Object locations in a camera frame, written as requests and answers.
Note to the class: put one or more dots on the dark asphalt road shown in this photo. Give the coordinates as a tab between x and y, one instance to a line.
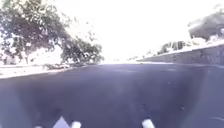
113	93

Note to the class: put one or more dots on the robot's own part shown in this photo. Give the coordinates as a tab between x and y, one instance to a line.
148	123
76	124

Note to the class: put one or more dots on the large leafy tree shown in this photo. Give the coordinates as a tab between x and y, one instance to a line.
36	30

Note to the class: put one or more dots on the bushes on slope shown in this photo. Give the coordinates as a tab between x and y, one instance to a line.
206	28

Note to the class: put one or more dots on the stone retaining wall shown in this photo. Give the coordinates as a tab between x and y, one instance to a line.
200	55

